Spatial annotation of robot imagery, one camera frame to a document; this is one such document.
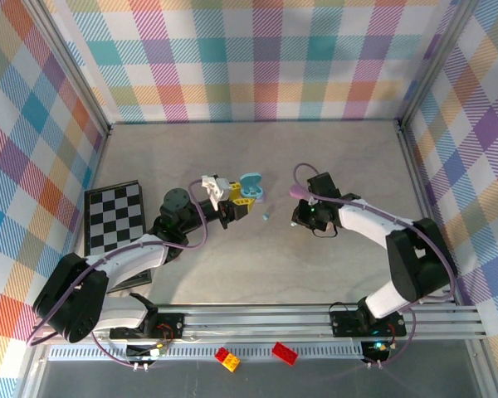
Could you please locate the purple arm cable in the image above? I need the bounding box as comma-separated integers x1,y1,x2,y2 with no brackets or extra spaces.
26,177,212,369
292,163,460,368

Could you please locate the white slotted cable duct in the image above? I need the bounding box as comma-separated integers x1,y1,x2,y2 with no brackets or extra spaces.
47,344,369,362

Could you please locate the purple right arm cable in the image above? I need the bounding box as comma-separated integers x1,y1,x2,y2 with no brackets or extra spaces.
292,163,460,368

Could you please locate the aluminium side frame rail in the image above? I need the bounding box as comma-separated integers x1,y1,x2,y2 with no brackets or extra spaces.
396,119,461,308

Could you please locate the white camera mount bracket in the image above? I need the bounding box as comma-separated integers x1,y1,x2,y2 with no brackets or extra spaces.
201,174,222,198

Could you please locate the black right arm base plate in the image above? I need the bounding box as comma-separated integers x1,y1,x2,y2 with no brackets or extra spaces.
330,308,408,337

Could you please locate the aluminium corner post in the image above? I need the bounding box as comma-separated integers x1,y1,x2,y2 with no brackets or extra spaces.
397,0,478,130
22,0,113,140

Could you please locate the black controller board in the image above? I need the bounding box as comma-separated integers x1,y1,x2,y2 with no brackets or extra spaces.
360,339,399,360
126,342,169,361

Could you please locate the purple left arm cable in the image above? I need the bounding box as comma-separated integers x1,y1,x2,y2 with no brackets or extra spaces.
26,177,212,369

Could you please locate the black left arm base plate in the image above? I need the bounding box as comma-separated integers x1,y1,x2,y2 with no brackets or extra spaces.
110,313,186,342

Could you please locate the blue earbud charging case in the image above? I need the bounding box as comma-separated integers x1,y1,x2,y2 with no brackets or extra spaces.
238,172,267,199

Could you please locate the aluminium front frame rail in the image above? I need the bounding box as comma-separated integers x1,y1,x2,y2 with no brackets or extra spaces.
27,302,490,347

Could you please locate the black white chessboard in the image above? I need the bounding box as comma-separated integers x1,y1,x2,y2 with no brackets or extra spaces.
84,179,153,294

